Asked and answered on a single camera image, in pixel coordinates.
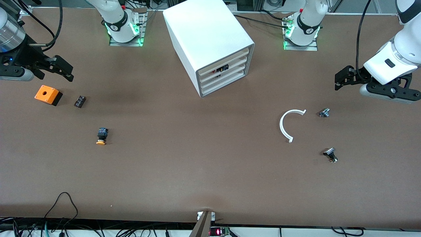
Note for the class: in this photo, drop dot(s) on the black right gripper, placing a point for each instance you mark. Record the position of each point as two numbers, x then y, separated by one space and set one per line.
29 56

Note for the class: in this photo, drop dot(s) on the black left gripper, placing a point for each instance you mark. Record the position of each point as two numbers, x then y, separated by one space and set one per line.
357 76

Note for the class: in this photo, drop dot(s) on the white plastic cabinet drawer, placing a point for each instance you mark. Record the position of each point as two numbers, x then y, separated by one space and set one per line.
236 79
236 56
236 72
236 65

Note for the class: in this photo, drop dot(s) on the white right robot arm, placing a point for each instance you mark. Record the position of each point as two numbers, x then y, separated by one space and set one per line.
118 19

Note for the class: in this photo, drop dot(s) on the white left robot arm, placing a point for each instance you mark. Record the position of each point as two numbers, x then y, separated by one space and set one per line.
404 49

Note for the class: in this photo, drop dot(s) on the yellow mushroom push button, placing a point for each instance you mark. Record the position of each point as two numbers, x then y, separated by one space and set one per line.
102 134

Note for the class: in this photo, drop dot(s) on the dark cylindrical capacitor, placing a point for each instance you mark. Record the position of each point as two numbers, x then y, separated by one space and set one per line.
80 101

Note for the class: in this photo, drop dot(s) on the small metal bolt upper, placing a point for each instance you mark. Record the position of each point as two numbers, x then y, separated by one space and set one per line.
324 113

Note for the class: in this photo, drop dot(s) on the grey white plastic bin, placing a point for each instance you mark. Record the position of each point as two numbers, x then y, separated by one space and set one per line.
204 33

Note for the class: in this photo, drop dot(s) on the circuit board red display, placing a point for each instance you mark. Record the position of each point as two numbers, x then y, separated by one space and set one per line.
218 232

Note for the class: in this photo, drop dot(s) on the orange button enclosure box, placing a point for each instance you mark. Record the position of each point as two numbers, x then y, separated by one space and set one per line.
46 93

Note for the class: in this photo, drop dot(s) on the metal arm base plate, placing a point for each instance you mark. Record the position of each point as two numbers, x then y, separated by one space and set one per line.
301 47
142 29

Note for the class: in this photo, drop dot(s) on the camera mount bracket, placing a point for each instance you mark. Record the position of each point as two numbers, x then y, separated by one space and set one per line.
202 225

